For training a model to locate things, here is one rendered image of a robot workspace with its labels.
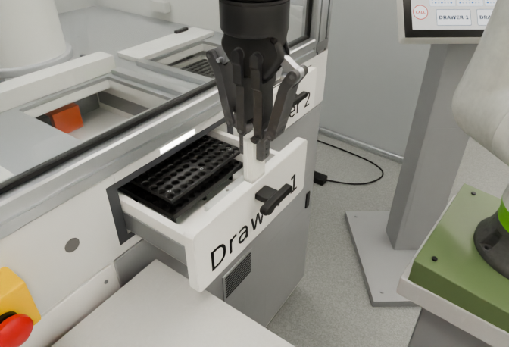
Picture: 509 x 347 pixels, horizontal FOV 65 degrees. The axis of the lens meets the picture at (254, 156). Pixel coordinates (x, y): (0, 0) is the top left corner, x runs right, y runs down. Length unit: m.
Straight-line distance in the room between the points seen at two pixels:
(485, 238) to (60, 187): 0.63
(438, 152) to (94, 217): 1.21
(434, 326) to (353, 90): 1.74
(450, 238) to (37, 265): 0.62
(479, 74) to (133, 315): 0.64
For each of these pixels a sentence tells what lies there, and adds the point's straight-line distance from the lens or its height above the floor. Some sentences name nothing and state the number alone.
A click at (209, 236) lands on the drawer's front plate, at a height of 0.91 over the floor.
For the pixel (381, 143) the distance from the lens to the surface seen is 2.43.
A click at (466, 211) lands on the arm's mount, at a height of 0.80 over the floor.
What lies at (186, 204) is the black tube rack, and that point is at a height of 0.87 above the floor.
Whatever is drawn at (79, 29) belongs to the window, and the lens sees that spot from 0.54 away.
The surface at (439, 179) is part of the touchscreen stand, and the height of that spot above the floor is 0.41.
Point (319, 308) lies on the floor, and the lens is 1.60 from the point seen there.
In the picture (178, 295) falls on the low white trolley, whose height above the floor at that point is 0.76.
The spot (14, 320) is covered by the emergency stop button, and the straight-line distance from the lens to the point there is 0.53.
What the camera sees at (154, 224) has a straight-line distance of 0.60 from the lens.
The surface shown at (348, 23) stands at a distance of 2.30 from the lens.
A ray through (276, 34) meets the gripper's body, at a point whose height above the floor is 1.16.
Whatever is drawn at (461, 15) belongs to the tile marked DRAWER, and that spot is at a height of 1.01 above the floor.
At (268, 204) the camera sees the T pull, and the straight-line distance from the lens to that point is 0.57.
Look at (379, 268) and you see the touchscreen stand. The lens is 1.72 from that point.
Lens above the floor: 1.28
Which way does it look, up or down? 33 degrees down
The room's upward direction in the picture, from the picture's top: straight up
